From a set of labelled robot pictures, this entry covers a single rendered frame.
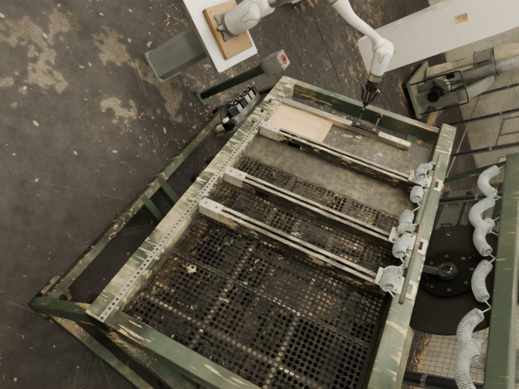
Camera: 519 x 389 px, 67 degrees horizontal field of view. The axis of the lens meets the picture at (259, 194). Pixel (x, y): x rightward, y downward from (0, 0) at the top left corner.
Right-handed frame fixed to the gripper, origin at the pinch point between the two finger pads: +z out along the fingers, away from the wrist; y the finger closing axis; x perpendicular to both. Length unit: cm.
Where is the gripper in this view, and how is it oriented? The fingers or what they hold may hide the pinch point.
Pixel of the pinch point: (364, 105)
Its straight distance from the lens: 289.6
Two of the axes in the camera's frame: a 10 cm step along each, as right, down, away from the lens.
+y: -9.0, -3.8, 2.3
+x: -4.4, 6.6, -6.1
